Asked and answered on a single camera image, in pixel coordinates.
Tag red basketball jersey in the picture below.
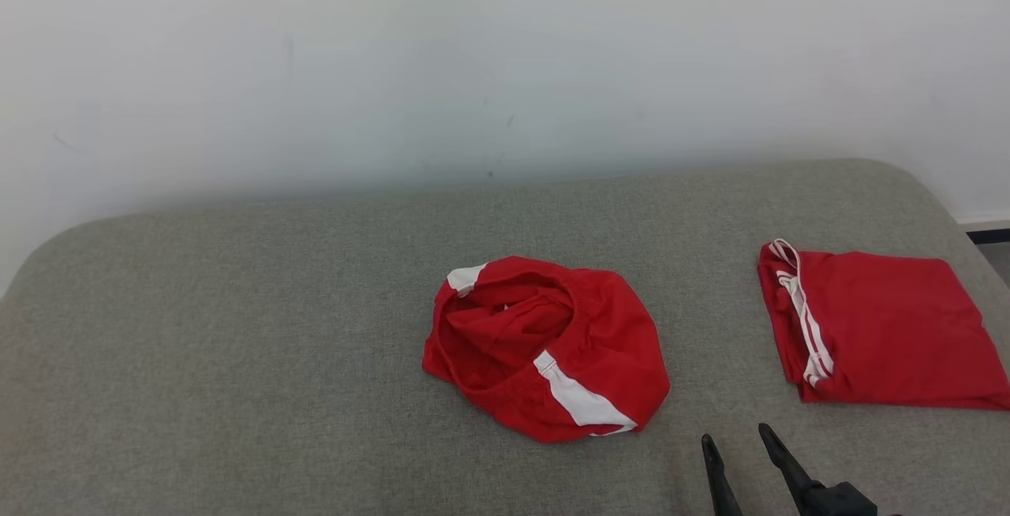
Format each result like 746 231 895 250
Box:
757 238 1010 412

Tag black wall baseboard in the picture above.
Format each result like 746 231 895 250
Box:
956 216 1010 245

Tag red shorts with white stripes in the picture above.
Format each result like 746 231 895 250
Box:
422 256 671 444

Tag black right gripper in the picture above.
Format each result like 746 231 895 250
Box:
701 423 900 516

